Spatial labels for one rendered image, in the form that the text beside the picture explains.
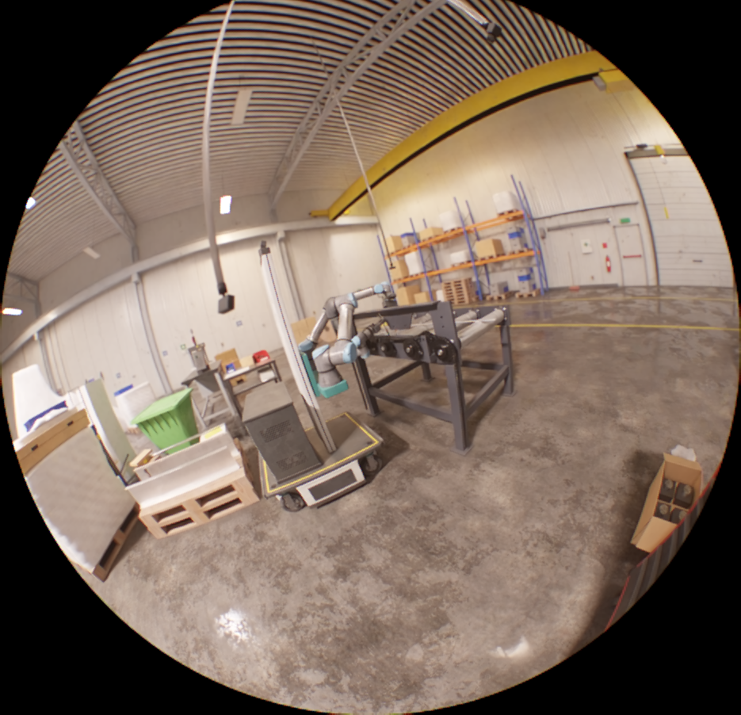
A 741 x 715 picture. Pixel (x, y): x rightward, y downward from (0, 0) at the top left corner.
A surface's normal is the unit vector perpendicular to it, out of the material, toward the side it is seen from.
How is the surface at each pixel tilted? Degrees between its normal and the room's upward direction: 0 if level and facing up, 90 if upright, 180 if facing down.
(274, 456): 90
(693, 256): 90
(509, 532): 0
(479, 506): 0
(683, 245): 90
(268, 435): 90
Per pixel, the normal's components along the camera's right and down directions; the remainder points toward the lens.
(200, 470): 0.58, 0.02
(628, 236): -0.78, 0.33
